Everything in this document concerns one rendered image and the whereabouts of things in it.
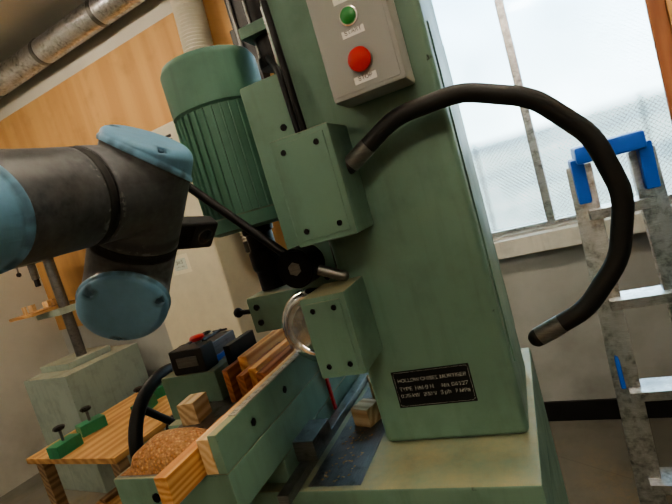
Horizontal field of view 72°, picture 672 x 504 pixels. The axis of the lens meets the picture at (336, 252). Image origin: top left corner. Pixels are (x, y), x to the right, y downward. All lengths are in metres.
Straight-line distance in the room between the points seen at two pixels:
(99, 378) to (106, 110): 1.59
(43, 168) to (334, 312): 0.39
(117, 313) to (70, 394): 2.51
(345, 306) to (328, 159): 0.20
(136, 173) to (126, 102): 2.66
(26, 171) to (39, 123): 3.35
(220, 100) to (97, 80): 2.48
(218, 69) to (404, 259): 0.44
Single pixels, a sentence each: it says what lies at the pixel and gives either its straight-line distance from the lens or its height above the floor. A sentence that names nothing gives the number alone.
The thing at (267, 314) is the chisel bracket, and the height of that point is 1.03.
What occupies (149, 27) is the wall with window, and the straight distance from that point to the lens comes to 3.00.
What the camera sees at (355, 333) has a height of 1.02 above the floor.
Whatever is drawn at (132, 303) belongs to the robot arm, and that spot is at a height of 1.16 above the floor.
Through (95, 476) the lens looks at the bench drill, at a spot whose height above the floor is 0.10.
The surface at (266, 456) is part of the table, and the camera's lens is 0.75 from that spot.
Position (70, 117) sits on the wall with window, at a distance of 3.51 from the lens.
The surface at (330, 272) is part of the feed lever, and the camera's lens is 0.69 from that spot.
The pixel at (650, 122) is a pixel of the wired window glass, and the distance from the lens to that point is 2.17.
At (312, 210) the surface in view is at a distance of 0.63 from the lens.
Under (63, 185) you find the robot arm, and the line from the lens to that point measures 0.42.
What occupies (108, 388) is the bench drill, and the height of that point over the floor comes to 0.53.
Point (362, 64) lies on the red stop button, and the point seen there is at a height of 1.35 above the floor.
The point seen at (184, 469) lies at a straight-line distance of 0.67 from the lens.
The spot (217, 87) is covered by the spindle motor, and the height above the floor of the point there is 1.43.
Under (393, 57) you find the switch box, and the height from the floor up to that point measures 1.35.
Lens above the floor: 1.20
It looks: 6 degrees down
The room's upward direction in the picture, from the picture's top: 16 degrees counter-clockwise
